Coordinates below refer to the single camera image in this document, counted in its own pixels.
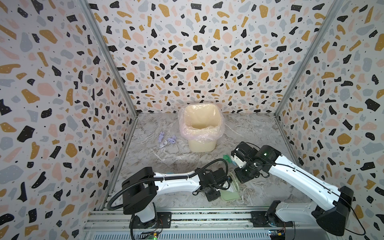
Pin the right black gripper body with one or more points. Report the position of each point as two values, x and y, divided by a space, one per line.
243 173

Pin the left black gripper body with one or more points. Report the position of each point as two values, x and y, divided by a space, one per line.
213 194

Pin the green plastic dustpan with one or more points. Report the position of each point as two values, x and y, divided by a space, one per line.
228 196

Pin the cream trash bin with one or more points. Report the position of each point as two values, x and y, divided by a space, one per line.
201 129

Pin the green hand brush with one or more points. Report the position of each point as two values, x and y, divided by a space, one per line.
234 185

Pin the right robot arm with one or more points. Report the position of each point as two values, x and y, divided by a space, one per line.
329 207

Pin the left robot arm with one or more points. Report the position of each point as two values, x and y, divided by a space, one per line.
141 188

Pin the purple white paper scrap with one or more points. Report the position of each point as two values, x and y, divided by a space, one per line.
162 142

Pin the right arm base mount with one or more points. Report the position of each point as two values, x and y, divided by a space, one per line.
262 219

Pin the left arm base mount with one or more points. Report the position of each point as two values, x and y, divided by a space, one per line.
156 220

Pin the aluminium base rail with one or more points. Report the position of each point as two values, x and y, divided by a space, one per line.
209 223

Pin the right aluminium corner post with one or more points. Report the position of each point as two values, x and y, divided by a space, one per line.
334 8

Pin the aluminium corner post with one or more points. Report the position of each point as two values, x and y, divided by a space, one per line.
84 5
334 8

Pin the left aluminium corner post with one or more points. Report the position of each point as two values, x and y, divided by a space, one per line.
84 5

